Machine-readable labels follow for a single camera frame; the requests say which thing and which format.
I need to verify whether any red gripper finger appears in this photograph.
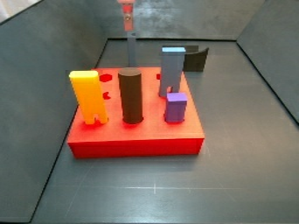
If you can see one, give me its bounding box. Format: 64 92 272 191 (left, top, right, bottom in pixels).
116 0 136 32

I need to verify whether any light blue arch block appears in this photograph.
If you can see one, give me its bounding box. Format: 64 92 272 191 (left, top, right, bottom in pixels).
159 46 186 97

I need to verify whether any yellow arch block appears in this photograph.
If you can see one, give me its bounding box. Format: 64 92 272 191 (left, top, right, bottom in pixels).
69 70 108 124

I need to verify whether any red shape board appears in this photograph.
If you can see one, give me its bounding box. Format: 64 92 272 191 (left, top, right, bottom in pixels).
67 67 204 158

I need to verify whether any brown cylinder peg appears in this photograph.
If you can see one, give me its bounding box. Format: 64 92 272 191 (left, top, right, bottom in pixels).
118 67 144 124

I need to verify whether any black curved cradle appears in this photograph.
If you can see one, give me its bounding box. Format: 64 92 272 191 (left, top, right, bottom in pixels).
183 45 210 72

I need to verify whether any purple square block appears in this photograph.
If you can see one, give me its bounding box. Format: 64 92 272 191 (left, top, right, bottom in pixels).
164 93 188 123

